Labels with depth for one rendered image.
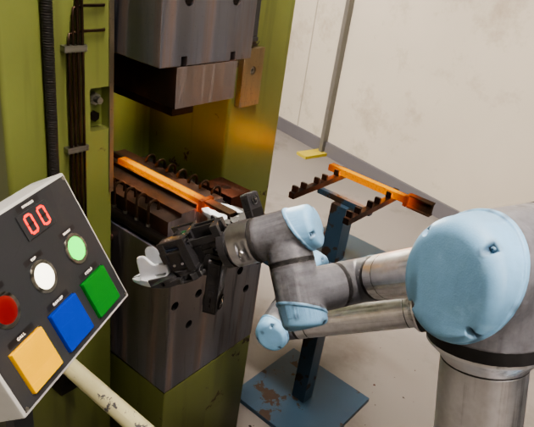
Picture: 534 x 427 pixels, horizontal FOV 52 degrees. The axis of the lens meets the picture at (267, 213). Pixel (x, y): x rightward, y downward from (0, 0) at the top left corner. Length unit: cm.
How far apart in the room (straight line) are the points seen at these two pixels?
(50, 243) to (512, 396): 76
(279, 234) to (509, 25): 306
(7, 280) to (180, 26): 62
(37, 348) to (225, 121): 93
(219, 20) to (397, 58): 304
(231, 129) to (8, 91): 71
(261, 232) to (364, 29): 372
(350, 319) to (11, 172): 76
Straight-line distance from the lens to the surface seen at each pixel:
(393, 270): 83
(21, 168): 126
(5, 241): 96
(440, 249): 53
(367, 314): 113
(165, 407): 169
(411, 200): 184
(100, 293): 109
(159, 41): 120
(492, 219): 53
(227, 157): 170
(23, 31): 119
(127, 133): 186
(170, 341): 153
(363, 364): 258
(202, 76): 131
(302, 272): 85
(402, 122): 425
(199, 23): 127
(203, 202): 143
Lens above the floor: 165
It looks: 27 degrees down
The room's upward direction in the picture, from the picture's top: 8 degrees clockwise
